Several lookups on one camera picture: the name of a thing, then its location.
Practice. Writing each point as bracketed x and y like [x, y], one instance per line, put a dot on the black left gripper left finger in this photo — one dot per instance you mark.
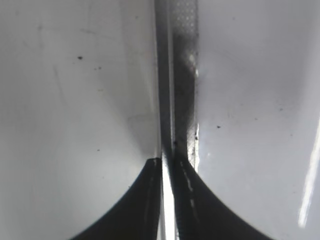
[136, 215]

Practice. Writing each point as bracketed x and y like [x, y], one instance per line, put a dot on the white whiteboard with aluminium frame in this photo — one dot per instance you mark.
[239, 92]

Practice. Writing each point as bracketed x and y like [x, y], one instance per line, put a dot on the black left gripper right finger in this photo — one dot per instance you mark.
[200, 215]

